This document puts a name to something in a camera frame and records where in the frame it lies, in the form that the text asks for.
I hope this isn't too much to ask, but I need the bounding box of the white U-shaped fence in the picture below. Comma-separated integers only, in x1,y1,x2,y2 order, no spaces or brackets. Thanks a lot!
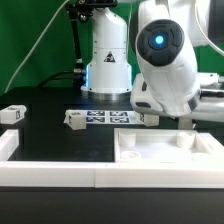
0,130,224,188

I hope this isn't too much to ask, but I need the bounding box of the white square tabletop part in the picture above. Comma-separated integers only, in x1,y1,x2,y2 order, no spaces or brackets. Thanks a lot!
114,128,224,165

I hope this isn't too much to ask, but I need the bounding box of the white cable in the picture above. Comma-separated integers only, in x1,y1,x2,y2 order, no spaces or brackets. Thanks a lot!
3,0,72,95

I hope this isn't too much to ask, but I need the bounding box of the black cable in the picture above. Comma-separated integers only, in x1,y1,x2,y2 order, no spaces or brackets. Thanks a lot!
36,69,84,88

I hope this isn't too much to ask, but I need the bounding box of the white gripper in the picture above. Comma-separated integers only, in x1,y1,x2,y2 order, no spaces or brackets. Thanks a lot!
130,74,224,123

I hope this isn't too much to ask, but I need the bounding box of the printed marker sheet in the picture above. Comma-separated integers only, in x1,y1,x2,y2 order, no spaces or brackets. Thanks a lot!
63,109,138,125

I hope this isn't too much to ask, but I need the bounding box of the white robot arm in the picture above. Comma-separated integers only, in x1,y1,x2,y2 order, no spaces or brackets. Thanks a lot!
81,0,224,122

